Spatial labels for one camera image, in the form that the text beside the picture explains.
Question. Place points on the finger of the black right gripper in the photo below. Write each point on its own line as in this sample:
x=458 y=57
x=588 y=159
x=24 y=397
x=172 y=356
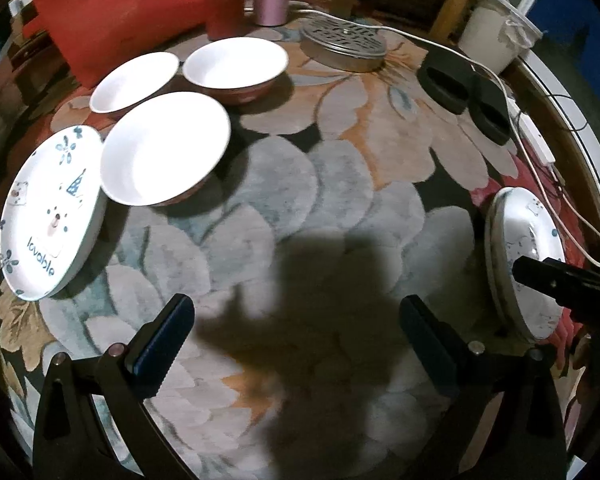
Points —
x=569 y=285

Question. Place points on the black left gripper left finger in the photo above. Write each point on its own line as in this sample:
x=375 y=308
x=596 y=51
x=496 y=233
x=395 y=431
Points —
x=154 y=348

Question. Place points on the large white bowl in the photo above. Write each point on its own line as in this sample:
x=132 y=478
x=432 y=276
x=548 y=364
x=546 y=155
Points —
x=163 y=148

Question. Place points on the large white bear plate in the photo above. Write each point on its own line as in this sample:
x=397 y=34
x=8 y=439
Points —
x=520 y=234

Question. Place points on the small white bear plate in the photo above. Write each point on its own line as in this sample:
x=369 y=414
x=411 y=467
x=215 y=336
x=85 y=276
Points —
x=52 y=214

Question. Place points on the floral tablecloth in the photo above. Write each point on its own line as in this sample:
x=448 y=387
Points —
x=337 y=196

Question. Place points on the red bag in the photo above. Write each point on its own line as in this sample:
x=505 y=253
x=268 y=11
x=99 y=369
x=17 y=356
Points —
x=96 y=36

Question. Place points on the white bucket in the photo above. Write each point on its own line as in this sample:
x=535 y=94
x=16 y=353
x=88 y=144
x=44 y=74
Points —
x=496 y=33

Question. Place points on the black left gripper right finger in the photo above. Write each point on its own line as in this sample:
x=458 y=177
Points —
x=443 y=354

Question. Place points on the round metal perforated tin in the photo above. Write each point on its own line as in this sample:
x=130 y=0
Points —
x=342 y=45

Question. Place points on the white power adapter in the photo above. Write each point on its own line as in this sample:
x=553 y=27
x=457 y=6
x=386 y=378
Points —
x=525 y=126

